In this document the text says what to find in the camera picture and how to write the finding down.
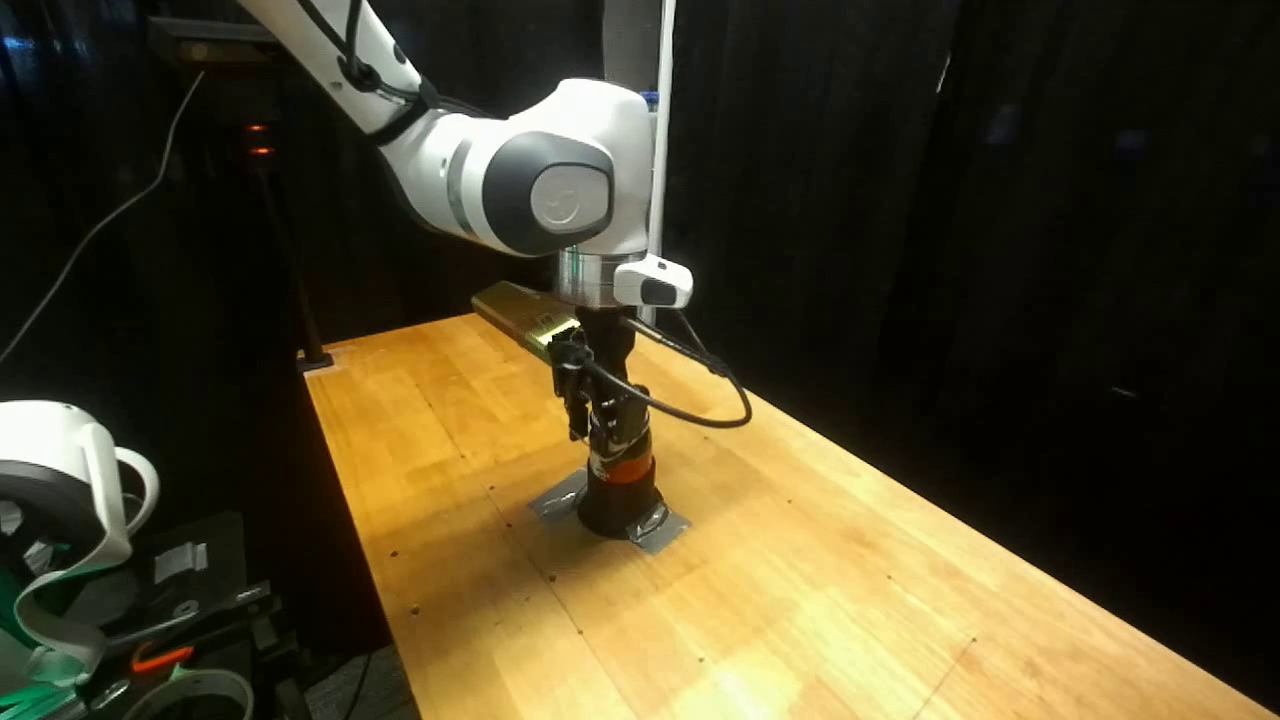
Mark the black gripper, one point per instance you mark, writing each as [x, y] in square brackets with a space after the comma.
[604, 350]

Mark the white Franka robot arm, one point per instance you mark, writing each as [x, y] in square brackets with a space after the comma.
[505, 167]

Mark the small white wrist flange module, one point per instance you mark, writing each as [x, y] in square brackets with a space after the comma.
[652, 284]

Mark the grey pole base clamp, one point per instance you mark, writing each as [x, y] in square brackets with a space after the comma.
[318, 359]

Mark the white vertical pole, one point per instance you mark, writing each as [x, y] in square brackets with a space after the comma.
[662, 121]

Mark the black stand pole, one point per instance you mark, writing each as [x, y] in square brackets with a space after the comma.
[283, 241]

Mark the black equipment case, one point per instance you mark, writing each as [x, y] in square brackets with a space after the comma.
[173, 625]

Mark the white VR headset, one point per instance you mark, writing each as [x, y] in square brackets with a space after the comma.
[62, 480]

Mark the small grey duct tape piece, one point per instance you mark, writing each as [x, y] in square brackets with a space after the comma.
[557, 497]

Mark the olive wrist camera box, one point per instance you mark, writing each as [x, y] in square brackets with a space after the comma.
[522, 315]

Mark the large grey duct tape piece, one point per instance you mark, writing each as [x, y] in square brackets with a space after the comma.
[656, 530]

